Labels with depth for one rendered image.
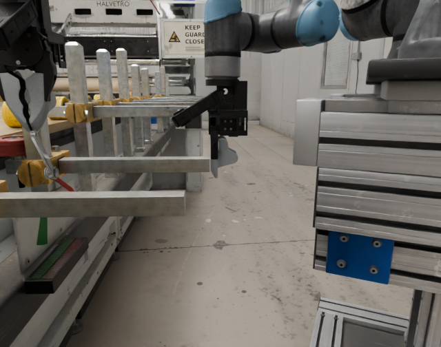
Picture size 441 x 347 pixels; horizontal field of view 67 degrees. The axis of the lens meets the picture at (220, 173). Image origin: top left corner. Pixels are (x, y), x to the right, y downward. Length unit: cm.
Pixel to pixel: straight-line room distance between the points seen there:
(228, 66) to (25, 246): 50
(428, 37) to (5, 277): 72
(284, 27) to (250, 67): 905
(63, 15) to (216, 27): 319
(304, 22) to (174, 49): 263
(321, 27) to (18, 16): 46
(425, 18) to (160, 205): 41
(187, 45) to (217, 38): 253
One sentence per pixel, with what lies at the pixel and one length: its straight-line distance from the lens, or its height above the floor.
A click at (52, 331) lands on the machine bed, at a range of 146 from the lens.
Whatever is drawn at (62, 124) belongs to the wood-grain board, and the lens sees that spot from 126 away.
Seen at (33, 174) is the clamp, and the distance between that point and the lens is 74.
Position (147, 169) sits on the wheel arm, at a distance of 74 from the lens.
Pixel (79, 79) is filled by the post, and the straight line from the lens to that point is 98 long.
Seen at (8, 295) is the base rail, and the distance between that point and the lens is 64.
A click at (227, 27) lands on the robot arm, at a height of 112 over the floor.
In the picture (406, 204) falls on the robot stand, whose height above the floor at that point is 87.
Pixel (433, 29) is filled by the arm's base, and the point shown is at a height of 108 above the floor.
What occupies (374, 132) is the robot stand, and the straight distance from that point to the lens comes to 47.
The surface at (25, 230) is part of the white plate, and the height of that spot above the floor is 77.
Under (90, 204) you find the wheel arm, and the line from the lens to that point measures 52.
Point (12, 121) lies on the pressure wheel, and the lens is 109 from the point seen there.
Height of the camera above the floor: 101
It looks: 14 degrees down
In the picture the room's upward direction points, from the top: straight up
